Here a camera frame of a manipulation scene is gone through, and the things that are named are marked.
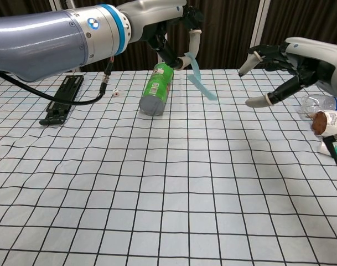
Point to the light blue paper strip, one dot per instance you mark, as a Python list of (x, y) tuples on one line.
[(196, 67), (204, 88)]

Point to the white partition frame post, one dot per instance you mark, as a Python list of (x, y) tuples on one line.
[(57, 4), (261, 22), (159, 59)]

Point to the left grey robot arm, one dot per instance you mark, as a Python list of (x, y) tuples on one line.
[(46, 41)]

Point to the black plastic bracket rail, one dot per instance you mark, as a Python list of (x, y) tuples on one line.
[(63, 97)]

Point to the dark pleated partition curtain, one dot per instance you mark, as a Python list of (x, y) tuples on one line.
[(18, 7), (129, 61), (295, 16), (226, 33)]

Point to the white bottle with brown drink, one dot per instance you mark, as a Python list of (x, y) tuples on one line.
[(331, 123)]

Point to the light blue checkered tablecloth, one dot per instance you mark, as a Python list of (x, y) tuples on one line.
[(157, 180)]

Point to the white green glue stick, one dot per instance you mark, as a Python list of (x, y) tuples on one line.
[(326, 148)]

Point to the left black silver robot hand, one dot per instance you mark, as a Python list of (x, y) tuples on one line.
[(154, 14)]

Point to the clear Pepsi plastic bottle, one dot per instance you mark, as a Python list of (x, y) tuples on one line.
[(320, 102)]

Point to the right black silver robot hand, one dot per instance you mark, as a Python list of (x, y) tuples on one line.
[(317, 61)]

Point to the green chips can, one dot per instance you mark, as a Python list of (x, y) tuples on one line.
[(157, 88)]

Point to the small white die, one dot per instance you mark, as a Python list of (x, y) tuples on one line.
[(116, 92)]

